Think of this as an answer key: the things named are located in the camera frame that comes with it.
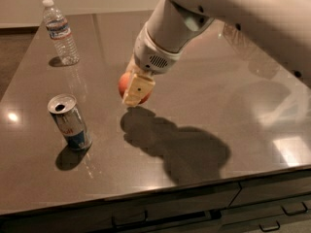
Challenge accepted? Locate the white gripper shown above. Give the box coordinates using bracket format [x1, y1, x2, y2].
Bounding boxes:
[122, 25, 181, 107]

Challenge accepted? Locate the red apple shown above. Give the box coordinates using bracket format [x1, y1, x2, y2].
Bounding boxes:
[118, 72, 151, 104]

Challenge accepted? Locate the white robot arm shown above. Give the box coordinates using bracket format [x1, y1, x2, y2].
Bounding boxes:
[122, 0, 311, 107]

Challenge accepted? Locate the silver blue redbull can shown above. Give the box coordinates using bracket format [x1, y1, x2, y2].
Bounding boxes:
[48, 93, 92, 150]

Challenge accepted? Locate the clear plastic water bottle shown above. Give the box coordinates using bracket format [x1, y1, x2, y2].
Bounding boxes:
[42, 0, 80, 66]

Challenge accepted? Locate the upper right drawer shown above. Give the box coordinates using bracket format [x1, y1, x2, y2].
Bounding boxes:
[230, 170, 311, 207]

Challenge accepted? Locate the lower right drawer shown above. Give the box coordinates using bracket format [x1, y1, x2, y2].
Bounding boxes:
[220, 194, 311, 233]

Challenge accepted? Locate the left drawer with handle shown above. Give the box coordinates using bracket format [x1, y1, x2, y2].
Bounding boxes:
[0, 183, 240, 233]

